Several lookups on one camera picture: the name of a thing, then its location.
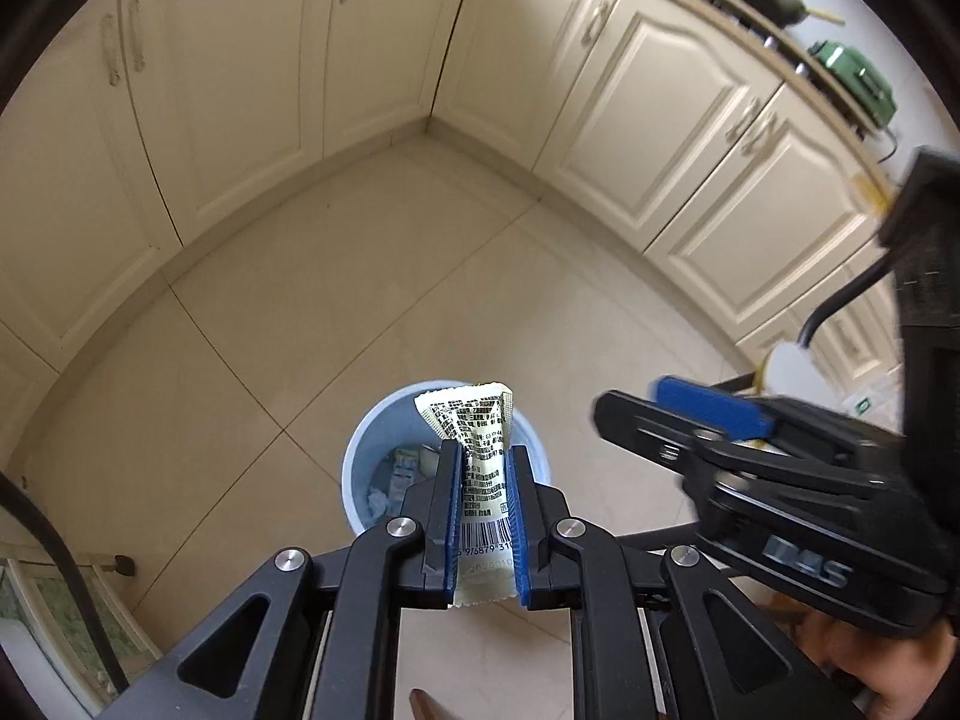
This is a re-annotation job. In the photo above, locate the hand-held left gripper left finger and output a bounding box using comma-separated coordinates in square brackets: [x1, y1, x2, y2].
[94, 441, 462, 720]

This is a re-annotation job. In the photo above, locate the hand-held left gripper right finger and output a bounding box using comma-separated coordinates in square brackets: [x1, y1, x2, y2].
[506, 446, 863, 720]

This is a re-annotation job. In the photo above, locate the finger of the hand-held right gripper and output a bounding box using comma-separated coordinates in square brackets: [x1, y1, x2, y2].
[592, 388, 752, 497]
[654, 376, 845, 451]

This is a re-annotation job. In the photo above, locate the cream printed snack wrapper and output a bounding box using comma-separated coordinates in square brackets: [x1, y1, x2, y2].
[415, 382, 518, 608]

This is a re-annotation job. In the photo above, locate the blue plastic trash bin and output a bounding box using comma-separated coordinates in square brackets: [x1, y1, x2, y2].
[341, 379, 554, 541]

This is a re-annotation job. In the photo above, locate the person's right hand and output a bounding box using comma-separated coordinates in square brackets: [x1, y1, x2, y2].
[791, 604, 960, 720]

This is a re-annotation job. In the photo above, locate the small blue white packet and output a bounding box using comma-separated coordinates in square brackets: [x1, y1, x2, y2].
[386, 446, 440, 500]

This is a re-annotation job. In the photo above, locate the clear plastic bag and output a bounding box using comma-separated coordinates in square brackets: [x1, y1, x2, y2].
[840, 382, 901, 428]

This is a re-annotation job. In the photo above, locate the cream lower kitchen cabinet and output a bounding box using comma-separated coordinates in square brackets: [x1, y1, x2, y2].
[431, 0, 908, 391]
[0, 0, 481, 421]

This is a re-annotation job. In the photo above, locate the green electric cooker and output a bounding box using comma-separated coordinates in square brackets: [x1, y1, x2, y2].
[806, 37, 899, 128]

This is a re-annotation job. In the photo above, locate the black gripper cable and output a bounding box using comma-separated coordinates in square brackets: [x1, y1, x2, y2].
[0, 471, 132, 691]
[799, 251, 897, 350]

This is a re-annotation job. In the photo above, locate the green patterned cream frame panel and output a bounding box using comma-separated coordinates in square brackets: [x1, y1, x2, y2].
[0, 536, 162, 720]

